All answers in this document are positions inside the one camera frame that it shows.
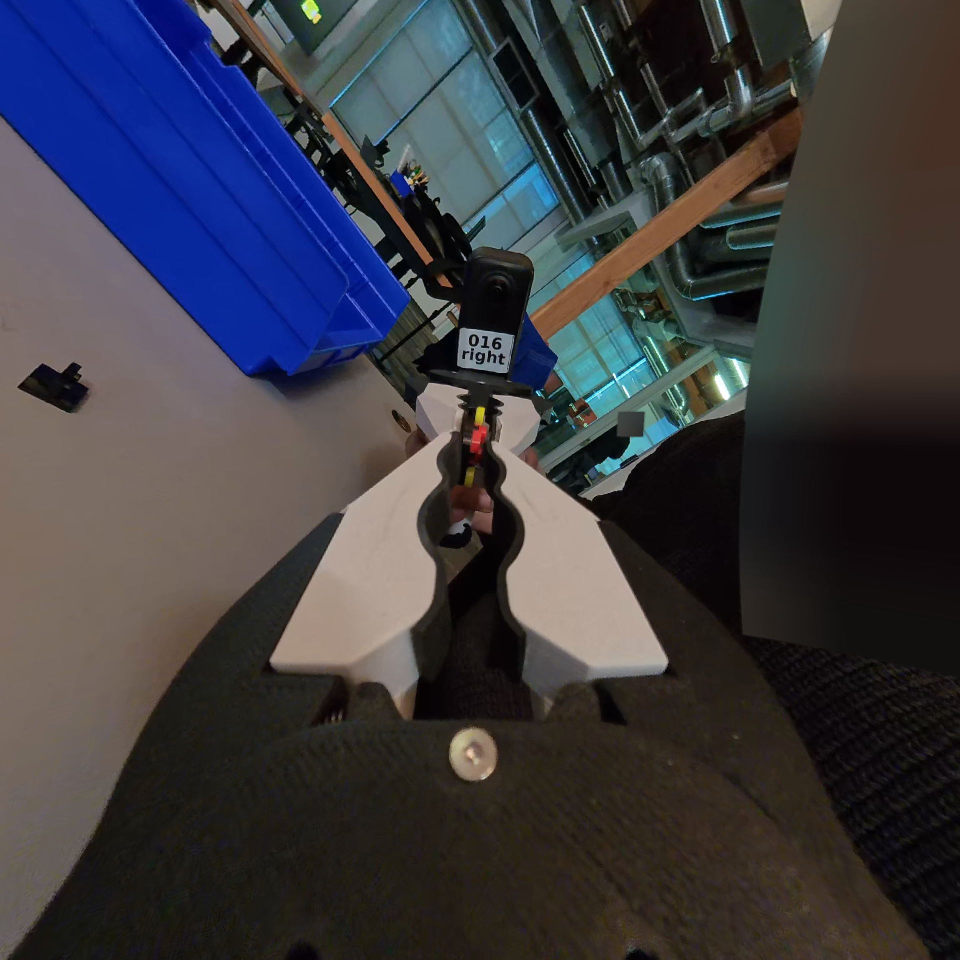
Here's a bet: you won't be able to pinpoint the round black lego assembly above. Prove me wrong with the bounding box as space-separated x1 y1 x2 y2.
459 420 496 489

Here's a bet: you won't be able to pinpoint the long wooden table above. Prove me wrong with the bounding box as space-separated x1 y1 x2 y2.
217 0 459 290

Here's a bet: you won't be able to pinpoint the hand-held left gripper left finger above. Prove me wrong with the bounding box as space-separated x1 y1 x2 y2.
267 429 462 717

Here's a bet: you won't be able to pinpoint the wooden ceiling beam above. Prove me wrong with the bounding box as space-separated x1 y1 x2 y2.
528 105 805 342

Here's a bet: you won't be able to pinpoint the black office chair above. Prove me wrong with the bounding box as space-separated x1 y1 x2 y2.
390 187 489 264

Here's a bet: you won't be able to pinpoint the blue storage bin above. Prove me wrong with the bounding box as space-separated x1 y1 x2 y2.
0 0 412 378
517 311 560 391

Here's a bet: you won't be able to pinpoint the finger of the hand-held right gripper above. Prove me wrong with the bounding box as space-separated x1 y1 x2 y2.
414 381 470 444
491 393 545 459

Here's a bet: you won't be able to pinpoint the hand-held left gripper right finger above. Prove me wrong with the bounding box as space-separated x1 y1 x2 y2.
486 441 670 712

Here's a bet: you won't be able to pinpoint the black lego bracket piece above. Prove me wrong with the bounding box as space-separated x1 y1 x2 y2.
16 361 95 412

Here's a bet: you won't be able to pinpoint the person's right hand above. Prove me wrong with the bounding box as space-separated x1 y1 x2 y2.
405 429 543 537

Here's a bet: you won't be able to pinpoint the person's black knit sweater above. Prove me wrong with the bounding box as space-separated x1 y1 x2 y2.
581 411 960 960

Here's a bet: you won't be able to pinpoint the silver ventilation ducts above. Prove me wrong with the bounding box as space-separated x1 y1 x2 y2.
457 0 796 301

